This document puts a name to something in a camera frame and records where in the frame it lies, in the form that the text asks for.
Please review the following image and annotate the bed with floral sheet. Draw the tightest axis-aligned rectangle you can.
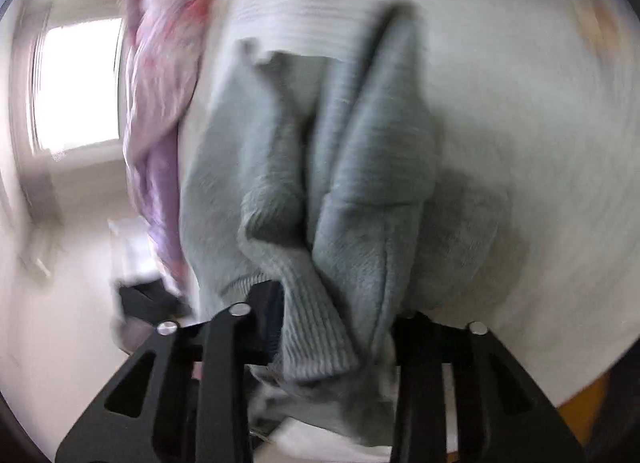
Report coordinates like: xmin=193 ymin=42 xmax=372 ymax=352
xmin=175 ymin=0 xmax=640 ymax=409

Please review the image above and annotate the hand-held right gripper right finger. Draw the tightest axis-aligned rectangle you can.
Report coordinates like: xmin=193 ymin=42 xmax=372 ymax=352
xmin=390 ymin=310 xmax=586 ymax=463

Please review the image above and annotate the window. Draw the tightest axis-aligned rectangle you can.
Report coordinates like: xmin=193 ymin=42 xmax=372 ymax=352
xmin=30 ymin=18 xmax=126 ymax=154

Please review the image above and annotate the purple floral quilt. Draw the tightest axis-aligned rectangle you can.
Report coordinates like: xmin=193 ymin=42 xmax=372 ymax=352
xmin=115 ymin=0 xmax=221 ymax=294

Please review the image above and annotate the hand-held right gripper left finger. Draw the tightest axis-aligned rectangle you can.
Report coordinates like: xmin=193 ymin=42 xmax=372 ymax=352
xmin=55 ymin=280 xmax=286 ymax=463

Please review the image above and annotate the grey zip hoodie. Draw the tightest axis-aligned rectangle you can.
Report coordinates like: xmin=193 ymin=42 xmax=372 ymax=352
xmin=180 ymin=3 xmax=511 ymax=446

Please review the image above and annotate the white folded cloth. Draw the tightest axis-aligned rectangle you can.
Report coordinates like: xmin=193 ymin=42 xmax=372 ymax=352
xmin=250 ymin=413 xmax=396 ymax=461

